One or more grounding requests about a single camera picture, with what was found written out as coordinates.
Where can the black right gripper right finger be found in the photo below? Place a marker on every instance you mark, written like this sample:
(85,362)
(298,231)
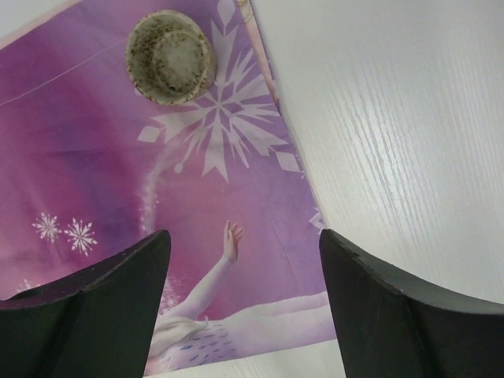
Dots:
(391,323)

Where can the purple princess placemat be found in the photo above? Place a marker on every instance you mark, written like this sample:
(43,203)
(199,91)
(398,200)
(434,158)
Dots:
(89,166)

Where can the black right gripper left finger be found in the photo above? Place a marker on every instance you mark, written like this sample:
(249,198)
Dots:
(96,322)

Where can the speckled ceramic cup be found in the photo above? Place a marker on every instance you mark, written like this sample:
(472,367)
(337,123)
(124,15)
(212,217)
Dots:
(169,59)

